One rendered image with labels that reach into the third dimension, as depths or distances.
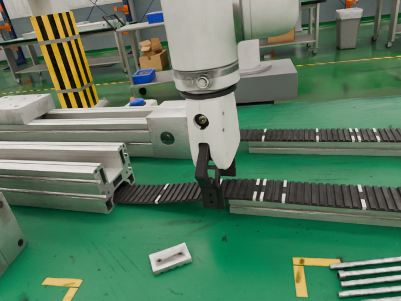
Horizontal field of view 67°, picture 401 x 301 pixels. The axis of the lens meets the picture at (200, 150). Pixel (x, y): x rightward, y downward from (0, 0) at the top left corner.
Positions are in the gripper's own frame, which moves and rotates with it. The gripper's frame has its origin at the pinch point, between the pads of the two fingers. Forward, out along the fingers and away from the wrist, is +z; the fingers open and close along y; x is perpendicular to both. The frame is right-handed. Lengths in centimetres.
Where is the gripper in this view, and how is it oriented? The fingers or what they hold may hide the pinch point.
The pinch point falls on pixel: (220, 184)
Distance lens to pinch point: 47.4
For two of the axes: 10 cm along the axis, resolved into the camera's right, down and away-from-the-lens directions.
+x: -9.5, -0.2, 3.2
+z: 1.4, 8.8, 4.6
